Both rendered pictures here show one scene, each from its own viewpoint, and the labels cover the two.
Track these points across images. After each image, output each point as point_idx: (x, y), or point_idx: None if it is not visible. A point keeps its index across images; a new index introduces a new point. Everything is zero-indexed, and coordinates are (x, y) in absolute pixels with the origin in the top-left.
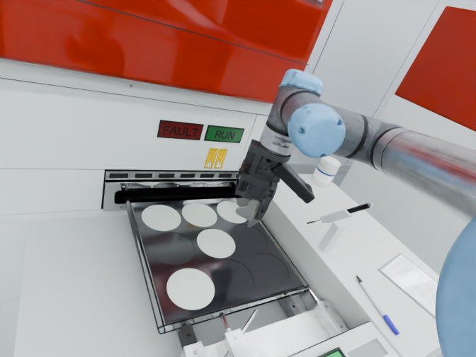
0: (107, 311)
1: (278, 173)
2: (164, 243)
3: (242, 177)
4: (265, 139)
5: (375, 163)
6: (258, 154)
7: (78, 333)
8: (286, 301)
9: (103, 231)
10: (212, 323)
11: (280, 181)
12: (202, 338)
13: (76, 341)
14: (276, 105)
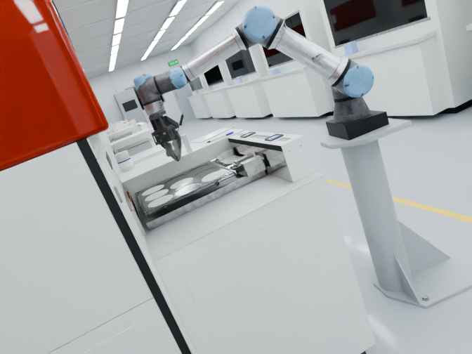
0: (223, 207)
1: (168, 119)
2: (183, 191)
3: (167, 129)
4: (156, 107)
5: (189, 78)
6: (159, 116)
7: (237, 206)
8: None
9: (163, 234)
10: None
11: (130, 175)
12: None
13: (240, 205)
14: (149, 90)
